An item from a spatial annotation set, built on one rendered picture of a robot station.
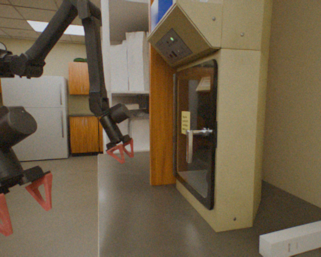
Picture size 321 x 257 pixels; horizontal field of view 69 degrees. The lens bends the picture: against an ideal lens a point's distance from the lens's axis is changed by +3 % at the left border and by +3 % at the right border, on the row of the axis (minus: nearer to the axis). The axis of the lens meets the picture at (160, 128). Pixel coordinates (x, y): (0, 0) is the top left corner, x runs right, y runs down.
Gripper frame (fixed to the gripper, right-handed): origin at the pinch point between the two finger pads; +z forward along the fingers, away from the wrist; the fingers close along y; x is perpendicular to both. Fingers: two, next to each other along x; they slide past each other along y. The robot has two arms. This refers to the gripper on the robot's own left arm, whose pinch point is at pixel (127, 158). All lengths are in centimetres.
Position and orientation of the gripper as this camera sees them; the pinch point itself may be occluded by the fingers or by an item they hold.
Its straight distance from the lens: 97.6
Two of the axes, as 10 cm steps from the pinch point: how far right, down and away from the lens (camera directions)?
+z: 4.8, 8.8, -0.2
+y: 2.6, -1.1, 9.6
